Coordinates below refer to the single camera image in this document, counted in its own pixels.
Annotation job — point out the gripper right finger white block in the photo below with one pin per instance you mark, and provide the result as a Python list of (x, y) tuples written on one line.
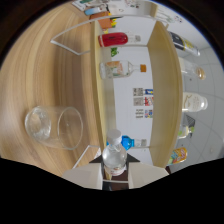
[(146, 175)]

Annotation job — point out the gripper left finger white block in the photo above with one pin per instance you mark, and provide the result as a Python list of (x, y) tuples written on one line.
[(83, 176)]

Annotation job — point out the clear bottle white cap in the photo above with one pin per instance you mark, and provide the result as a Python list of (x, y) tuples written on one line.
[(114, 156)]

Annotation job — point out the soda water can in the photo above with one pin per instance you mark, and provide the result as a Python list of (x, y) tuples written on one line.
[(183, 43)]

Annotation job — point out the blue liquid bottle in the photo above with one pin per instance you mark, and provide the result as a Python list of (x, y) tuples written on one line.
[(131, 142)]

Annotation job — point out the clear drinking glass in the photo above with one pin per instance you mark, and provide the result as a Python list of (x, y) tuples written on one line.
[(55, 128)]

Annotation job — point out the clear bottle green cap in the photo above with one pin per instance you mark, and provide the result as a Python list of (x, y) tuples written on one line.
[(185, 131)]

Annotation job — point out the large white bottle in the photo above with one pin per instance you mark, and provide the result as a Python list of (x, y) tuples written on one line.
[(194, 102)]

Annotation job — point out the two-tier wooden shelf rack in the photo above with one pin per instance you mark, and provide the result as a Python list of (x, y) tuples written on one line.
[(160, 83)]

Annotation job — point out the clear bottle orange cap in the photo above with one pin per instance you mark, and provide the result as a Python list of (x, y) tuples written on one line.
[(116, 69)]

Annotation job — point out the large glass jar cork lid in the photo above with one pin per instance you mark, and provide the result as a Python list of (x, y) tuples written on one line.
[(190, 68)]

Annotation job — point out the green potted plant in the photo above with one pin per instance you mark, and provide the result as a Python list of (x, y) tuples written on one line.
[(114, 52)]

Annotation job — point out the red liquid bottle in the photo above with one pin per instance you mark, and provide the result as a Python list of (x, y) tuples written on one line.
[(113, 39)]

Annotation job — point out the orange basket with fruit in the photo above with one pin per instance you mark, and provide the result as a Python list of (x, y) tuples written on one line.
[(106, 22)]

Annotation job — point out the white bottle blue base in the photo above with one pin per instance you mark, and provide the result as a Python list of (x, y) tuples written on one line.
[(95, 11)]

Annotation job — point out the wall posters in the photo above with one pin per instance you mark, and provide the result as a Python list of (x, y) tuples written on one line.
[(143, 102)]

